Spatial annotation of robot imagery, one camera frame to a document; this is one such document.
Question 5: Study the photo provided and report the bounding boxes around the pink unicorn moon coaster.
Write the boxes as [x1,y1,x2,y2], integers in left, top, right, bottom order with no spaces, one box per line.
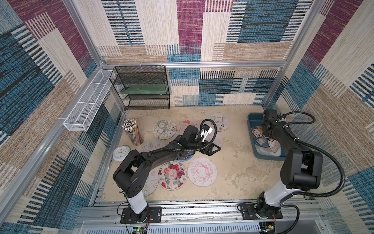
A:
[205,132,223,147]

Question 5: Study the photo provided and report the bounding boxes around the small white round clock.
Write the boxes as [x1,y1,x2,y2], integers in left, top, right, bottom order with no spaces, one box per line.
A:
[113,146,131,162]

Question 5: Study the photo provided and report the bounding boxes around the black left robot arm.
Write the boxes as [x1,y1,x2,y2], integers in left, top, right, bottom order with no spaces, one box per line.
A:
[113,119,220,215]

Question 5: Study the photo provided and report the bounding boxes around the green white cabbage coaster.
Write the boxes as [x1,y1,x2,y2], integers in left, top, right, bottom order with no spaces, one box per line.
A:
[153,120,177,140]

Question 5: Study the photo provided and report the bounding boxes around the black wire mesh shelf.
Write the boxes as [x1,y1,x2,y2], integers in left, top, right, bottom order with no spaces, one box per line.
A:
[110,65,170,110]

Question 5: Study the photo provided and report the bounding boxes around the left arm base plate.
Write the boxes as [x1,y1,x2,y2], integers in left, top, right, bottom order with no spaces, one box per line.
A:
[120,206,162,224]

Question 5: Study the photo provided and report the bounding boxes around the blue orange bears coaster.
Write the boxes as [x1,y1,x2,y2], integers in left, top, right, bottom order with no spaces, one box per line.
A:
[251,126,270,148]

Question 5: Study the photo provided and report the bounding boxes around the pink checkered bunny coaster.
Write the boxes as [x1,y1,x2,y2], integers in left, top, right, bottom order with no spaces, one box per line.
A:
[177,119,200,135]

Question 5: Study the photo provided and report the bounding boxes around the white butterfly coaster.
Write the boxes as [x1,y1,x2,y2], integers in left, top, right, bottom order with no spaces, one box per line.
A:
[142,169,159,197]

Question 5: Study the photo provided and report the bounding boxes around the white wire mesh basket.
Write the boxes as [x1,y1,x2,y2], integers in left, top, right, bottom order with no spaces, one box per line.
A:
[63,70,112,132]

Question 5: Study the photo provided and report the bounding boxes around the cup of coloured pencils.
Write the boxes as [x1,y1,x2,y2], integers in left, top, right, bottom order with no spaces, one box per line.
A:
[122,119,144,146]

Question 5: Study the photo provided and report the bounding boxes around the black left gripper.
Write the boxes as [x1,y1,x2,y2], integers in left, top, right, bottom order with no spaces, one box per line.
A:
[188,140,222,158]

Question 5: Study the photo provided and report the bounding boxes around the blue cartoon toast coaster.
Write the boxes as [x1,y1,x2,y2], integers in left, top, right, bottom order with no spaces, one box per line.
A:
[178,152,195,162]

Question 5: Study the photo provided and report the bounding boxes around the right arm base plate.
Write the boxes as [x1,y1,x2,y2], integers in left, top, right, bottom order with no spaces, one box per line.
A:
[237,202,283,220]

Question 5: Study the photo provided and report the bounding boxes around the green white rabbit coaster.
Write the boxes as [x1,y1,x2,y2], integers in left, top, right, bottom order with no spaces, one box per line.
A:
[255,145,282,157]

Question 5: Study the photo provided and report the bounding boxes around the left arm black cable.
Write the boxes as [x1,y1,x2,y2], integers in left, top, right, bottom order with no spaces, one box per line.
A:
[154,118,218,153]

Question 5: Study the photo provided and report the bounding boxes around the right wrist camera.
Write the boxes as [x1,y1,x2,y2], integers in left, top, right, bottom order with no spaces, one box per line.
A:
[263,109,279,124]

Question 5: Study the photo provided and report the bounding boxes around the red rose floral coaster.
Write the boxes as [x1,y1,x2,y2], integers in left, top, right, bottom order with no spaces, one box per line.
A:
[158,161,188,191]

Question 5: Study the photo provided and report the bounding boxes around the pink hello kitty coaster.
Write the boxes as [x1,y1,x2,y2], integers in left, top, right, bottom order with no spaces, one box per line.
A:
[188,158,218,187]

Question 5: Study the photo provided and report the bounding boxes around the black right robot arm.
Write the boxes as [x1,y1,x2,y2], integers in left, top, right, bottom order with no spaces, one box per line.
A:
[256,111,323,218]

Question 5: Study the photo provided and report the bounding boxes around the teal plastic storage box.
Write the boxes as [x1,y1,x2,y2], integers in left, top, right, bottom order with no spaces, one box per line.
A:
[247,113,286,161]

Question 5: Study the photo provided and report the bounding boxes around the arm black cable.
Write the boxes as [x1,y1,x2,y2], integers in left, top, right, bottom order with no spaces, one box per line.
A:
[154,118,218,153]
[277,111,346,234]

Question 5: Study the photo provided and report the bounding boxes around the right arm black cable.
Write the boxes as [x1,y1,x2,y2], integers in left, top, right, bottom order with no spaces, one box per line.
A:
[277,111,346,234]

